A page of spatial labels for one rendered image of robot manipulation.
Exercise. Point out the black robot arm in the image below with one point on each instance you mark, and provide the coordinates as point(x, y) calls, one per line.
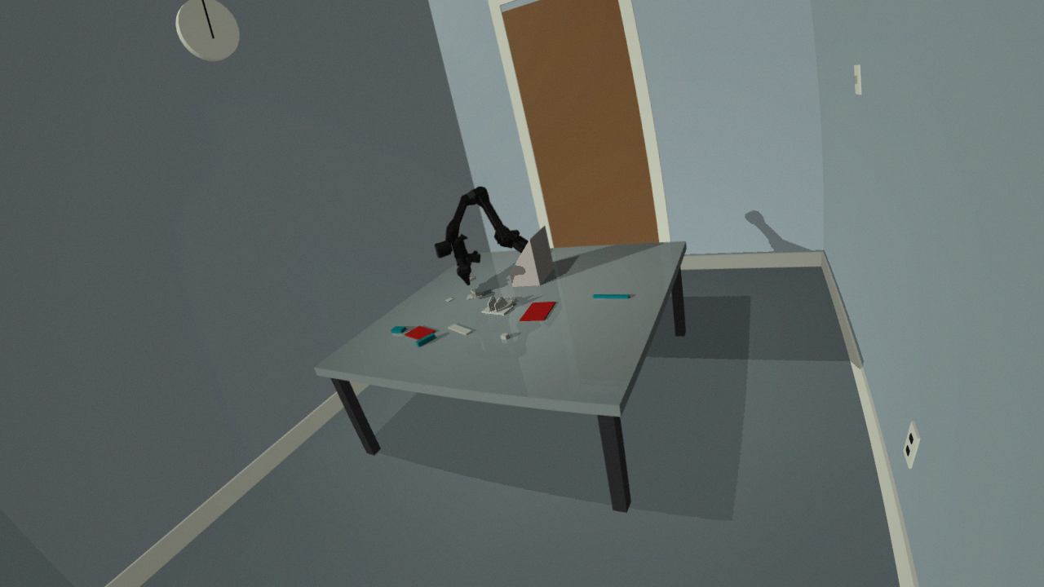
point(503, 235)

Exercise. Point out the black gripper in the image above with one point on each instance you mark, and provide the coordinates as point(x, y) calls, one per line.
point(464, 269)

